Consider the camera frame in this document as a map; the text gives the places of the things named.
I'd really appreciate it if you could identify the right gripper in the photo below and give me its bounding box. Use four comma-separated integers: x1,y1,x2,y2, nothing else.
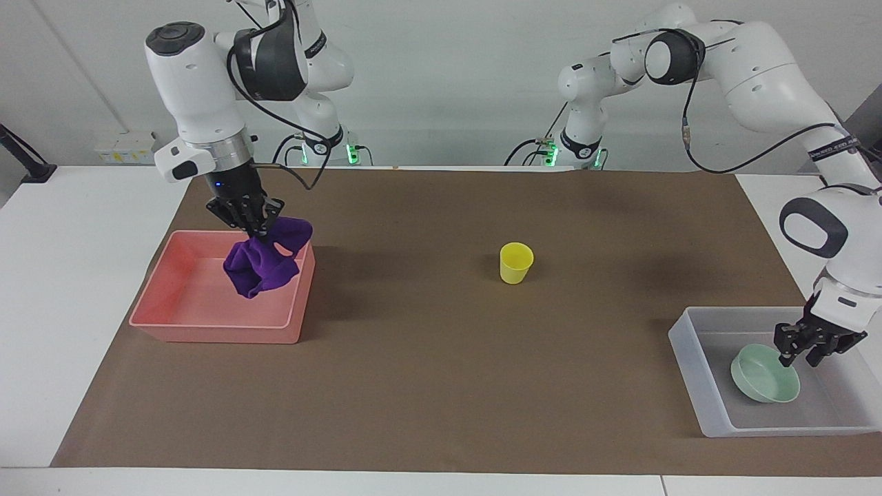
204,163,286,238

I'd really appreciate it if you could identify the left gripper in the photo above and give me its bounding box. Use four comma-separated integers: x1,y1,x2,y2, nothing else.
773,292,868,368

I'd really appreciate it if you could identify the purple cloth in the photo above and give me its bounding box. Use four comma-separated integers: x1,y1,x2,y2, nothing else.
223,216,314,300

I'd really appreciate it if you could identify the light green bowl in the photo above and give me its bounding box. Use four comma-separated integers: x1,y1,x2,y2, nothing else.
730,343,802,404

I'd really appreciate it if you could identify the translucent white plastic bin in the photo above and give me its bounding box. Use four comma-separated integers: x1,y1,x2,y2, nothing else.
667,306,882,439

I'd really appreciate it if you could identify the pink plastic bin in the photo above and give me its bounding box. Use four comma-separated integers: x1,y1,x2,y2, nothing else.
129,230,317,345

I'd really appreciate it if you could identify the black stand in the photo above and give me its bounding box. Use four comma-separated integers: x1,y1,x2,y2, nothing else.
0,123,58,184

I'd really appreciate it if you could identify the yellow plastic cup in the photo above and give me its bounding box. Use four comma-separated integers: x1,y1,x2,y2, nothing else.
500,242,535,285

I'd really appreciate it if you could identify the black cable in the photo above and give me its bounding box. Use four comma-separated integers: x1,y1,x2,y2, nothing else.
272,132,308,167
504,102,570,167
610,28,859,175
225,0,334,191

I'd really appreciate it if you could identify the white wall socket box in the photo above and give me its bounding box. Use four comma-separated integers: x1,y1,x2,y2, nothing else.
94,133,156,165

